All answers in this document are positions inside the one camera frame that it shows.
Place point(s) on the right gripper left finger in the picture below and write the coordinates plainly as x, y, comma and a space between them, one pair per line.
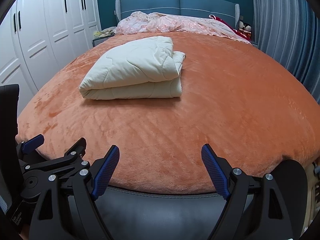
87, 184

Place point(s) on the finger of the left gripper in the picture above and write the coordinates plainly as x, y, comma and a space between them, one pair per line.
78, 150
32, 144

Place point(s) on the blue-grey curtain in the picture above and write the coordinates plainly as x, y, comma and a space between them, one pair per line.
288, 31

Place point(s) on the pink floral quilt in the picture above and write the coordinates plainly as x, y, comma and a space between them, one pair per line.
155, 22

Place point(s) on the white wardrobe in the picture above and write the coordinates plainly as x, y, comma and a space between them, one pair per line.
40, 37

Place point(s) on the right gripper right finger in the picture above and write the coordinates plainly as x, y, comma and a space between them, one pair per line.
254, 208

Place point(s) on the red plush doll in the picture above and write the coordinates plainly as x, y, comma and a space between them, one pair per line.
245, 30

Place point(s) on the blue upholstered headboard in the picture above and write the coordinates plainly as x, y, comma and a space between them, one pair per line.
227, 11

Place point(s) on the orange plush bed cover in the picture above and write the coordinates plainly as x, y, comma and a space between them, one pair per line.
248, 107

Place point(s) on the dark bedside table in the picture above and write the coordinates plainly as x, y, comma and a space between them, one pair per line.
97, 41

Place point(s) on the cream quilted jacket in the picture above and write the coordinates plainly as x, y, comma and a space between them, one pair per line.
143, 68

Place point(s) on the yellowish items on nightstand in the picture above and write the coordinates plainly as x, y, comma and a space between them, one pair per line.
108, 32

